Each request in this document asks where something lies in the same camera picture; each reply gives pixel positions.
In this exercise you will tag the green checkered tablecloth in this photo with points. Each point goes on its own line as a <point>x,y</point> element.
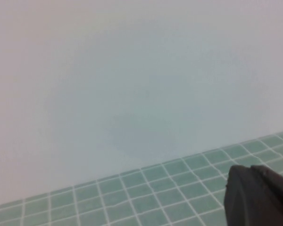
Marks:
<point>155,193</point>

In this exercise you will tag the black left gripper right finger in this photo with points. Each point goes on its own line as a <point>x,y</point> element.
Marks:
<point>280,200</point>

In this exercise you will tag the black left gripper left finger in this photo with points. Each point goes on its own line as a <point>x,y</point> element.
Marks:
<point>243,200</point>

